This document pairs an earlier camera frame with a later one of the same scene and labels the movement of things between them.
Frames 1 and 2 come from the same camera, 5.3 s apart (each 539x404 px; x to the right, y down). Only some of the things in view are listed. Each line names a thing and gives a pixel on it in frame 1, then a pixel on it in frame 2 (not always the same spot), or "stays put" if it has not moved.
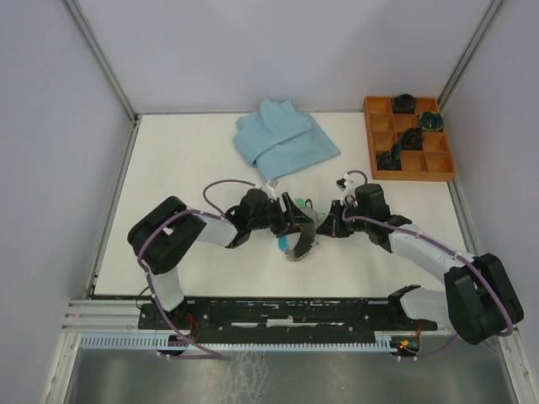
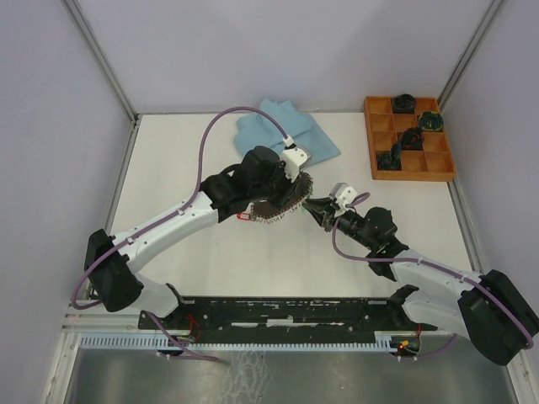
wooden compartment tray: [408, 139] stays put
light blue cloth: [280, 140] stays put
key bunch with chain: [305, 243] -> [264, 212]
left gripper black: [284, 227] -> [289, 186]
